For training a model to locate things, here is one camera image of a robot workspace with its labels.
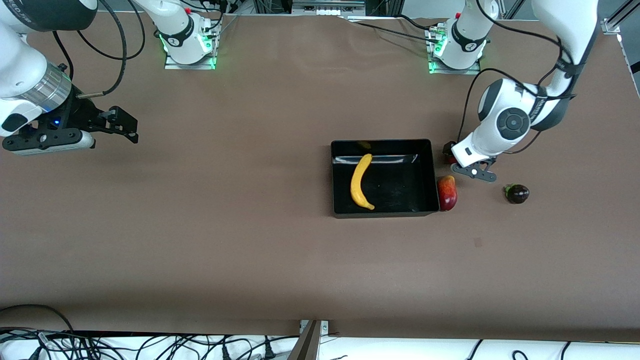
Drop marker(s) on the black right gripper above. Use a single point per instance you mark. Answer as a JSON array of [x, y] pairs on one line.
[[80, 113]]

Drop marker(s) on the red yellow apple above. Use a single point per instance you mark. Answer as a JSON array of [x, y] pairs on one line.
[[451, 160]]

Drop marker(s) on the black plastic tray box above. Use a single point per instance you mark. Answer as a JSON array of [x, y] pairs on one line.
[[395, 192]]

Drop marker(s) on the yellow banana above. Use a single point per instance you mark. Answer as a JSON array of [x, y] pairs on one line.
[[357, 185]]

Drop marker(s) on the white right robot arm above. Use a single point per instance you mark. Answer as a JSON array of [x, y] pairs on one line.
[[20, 65]]

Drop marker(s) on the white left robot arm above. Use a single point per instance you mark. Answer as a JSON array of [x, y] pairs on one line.
[[512, 122]]

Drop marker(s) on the red mango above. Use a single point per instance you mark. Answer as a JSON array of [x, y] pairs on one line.
[[447, 194]]

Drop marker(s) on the dark purple eggplant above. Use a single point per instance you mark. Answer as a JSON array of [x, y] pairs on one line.
[[517, 194]]

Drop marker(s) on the silver device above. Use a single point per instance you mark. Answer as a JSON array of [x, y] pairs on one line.
[[327, 5]]

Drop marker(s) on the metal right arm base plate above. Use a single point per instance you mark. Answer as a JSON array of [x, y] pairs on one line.
[[170, 63]]

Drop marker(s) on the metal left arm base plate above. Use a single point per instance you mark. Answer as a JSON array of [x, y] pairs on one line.
[[435, 69]]

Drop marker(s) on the small metal bracket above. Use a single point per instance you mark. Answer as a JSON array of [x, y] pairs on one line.
[[325, 326]]

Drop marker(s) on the grey metal post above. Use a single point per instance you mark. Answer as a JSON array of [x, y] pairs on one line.
[[306, 345]]

